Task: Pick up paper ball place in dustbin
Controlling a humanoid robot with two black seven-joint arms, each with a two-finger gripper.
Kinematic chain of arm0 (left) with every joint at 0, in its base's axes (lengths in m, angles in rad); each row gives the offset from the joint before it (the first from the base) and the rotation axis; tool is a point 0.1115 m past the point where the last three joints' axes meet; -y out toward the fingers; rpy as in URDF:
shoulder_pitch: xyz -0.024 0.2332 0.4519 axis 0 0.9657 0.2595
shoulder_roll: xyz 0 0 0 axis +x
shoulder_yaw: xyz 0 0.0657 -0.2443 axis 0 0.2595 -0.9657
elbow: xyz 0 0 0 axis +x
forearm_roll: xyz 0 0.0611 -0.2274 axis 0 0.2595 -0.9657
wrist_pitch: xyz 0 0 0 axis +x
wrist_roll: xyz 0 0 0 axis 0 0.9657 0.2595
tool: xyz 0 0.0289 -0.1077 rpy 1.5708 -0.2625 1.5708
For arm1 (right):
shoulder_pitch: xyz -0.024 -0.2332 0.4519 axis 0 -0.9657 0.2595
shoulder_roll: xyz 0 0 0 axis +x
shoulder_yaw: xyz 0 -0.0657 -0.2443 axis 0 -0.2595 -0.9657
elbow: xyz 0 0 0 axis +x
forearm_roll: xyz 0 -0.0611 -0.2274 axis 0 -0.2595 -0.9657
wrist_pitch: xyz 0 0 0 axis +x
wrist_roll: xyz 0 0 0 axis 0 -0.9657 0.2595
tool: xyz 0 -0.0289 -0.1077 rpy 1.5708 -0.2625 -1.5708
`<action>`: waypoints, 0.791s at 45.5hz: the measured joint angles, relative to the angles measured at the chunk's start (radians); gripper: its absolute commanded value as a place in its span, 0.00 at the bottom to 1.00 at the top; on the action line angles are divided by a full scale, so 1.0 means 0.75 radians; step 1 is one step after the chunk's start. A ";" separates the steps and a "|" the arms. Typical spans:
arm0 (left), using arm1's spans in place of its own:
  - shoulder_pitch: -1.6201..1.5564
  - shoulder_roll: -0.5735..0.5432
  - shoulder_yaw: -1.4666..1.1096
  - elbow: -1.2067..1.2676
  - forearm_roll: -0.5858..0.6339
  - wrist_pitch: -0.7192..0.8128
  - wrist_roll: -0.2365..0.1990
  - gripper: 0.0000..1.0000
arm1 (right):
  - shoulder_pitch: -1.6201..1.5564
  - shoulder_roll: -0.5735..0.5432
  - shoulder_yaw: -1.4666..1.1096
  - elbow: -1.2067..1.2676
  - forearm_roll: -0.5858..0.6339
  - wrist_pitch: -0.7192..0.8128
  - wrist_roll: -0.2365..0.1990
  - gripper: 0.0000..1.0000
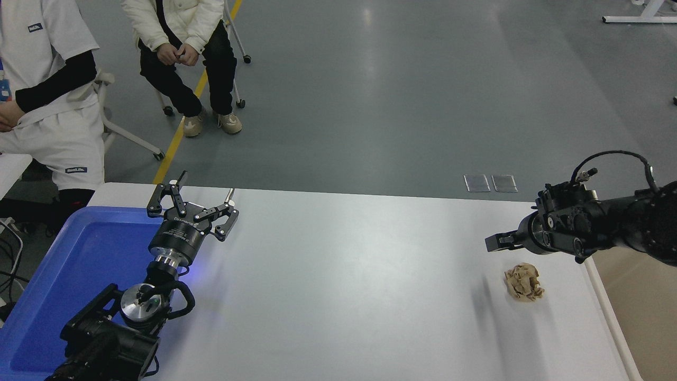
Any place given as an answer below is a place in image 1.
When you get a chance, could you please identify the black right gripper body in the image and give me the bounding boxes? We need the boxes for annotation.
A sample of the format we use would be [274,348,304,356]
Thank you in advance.
[516,213,543,256]

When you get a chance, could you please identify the small white side table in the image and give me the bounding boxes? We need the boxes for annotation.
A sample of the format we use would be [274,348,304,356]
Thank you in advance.
[0,153,33,201]

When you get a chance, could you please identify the person's left hand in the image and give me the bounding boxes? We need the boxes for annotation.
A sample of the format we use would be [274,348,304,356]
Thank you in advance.
[178,43,200,68]

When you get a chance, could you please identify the person's hand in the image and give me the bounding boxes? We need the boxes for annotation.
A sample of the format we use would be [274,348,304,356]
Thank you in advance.
[0,99,25,133]

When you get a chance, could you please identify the tan paper ball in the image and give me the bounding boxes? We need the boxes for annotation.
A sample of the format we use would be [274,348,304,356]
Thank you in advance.
[504,263,545,303]

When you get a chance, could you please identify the blue plastic tray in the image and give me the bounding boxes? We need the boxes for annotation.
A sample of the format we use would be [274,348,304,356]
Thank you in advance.
[0,206,170,381]

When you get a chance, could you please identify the person's right hand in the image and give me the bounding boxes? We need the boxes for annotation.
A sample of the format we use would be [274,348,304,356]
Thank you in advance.
[157,43,181,67]

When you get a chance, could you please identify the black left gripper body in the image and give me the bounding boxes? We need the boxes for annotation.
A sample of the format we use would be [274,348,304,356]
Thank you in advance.
[148,204,212,261]

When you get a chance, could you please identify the person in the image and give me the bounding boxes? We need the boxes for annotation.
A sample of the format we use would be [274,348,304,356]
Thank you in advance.
[0,0,105,233]
[121,0,243,138]

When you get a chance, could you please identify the black and white cables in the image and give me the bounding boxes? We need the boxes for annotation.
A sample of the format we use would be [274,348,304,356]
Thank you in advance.
[0,217,25,309]

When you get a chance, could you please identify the large pale bin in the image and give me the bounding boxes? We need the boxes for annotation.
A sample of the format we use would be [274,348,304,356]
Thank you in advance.
[583,246,677,381]

